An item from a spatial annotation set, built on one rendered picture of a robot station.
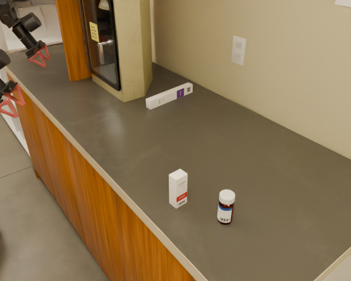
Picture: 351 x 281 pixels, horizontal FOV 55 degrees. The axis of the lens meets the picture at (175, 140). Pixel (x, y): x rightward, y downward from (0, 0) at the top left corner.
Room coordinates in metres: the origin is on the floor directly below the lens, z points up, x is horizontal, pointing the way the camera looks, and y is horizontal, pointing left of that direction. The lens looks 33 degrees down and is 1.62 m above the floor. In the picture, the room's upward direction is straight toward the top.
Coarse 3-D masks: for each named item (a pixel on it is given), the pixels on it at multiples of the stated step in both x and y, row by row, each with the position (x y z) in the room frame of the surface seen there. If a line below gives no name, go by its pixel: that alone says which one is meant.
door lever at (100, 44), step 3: (99, 42) 1.36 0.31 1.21; (102, 42) 1.37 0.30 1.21; (105, 42) 1.38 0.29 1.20; (108, 42) 1.38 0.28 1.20; (99, 45) 1.36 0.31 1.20; (102, 45) 1.36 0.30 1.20; (99, 48) 1.36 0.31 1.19; (102, 48) 1.36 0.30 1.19; (99, 51) 1.36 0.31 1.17; (102, 51) 1.36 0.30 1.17; (99, 54) 1.37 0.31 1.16; (102, 54) 1.36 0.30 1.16; (102, 57) 1.36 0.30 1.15; (102, 60) 1.36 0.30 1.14; (102, 63) 1.36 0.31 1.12
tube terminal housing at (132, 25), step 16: (128, 0) 1.40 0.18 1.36; (144, 0) 1.52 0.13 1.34; (128, 16) 1.39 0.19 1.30; (144, 16) 1.50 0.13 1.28; (128, 32) 1.39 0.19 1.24; (144, 32) 1.49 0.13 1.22; (128, 48) 1.39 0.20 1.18; (144, 48) 1.47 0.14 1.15; (128, 64) 1.38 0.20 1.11; (144, 64) 1.46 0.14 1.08; (96, 80) 1.57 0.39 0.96; (128, 80) 1.38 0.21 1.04; (144, 80) 1.44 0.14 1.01; (128, 96) 1.37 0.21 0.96
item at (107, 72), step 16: (96, 0) 1.46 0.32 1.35; (112, 0) 1.36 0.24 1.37; (96, 16) 1.47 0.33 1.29; (112, 16) 1.36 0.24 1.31; (112, 32) 1.37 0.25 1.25; (96, 48) 1.50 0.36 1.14; (112, 48) 1.38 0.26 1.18; (96, 64) 1.52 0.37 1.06; (112, 64) 1.39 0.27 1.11; (112, 80) 1.40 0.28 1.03
